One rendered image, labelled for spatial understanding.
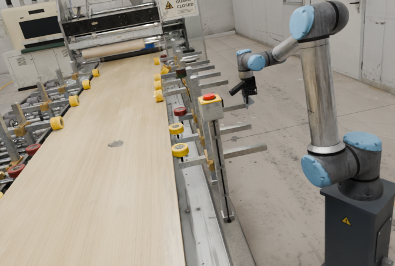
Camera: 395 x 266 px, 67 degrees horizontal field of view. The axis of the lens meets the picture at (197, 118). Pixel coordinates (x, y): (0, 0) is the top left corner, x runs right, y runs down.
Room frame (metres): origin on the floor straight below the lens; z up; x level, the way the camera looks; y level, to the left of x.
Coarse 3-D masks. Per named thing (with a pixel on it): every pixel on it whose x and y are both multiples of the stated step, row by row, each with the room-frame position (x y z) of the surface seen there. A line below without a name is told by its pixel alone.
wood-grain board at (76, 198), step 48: (96, 96) 2.41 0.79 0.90; (144, 96) 2.17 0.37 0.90; (48, 144) 1.58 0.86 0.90; (96, 144) 1.46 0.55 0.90; (144, 144) 1.36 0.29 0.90; (48, 192) 1.07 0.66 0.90; (96, 192) 1.01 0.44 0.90; (144, 192) 0.95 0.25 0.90; (0, 240) 0.82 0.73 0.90; (48, 240) 0.78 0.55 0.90; (96, 240) 0.74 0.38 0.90; (144, 240) 0.71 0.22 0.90
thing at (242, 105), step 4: (236, 104) 1.79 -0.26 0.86; (240, 104) 1.78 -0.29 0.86; (244, 104) 1.77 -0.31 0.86; (224, 108) 1.76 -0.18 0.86; (228, 108) 1.76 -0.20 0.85; (232, 108) 1.77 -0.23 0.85; (236, 108) 1.77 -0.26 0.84; (240, 108) 1.77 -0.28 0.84; (184, 116) 1.74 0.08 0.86; (188, 116) 1.75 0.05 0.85; (192, 116) 1.75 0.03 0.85; (180, 120) 1.74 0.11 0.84
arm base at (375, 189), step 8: (344, 184) 1.10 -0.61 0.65; (352, 184) 1.07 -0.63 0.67; (360, 184) 1.05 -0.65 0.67; (368, 184) 1.04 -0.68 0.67; (376, 184) 1.05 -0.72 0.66; (344, 192) 1.09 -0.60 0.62; (352, 192) 1.06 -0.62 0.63; (360, 192) 1.04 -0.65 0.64; (368, 192) 1.04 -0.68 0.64; (376, 192) 1.03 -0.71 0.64; (360, 200) 1.04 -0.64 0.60; (368, 200) 1.03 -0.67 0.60
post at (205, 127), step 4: (200, 96) 1.23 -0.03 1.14; (200, 116) 1.24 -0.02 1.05; (204, 124) 1.21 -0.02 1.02; (204, 128) 1.21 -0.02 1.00; (208, 128) 1.21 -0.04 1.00; (204, 132) 1.21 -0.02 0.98; (208, 132) 1.21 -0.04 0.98; (204, 136) 1.23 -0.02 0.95; (208, 136) 1.21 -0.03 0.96; (208, 140) 1.21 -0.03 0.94; (208, 144) 1.21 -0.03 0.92; (208, 148) 1.21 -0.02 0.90; (208, 152) 1.21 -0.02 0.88; (212, 152) 1.21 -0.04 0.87; (208, 156) 1.21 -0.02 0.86; (212, 156) 1.21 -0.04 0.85; (212, 172) 1.21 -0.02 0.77; (212, 176) 1.21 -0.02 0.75; (212, 180) 1.21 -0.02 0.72
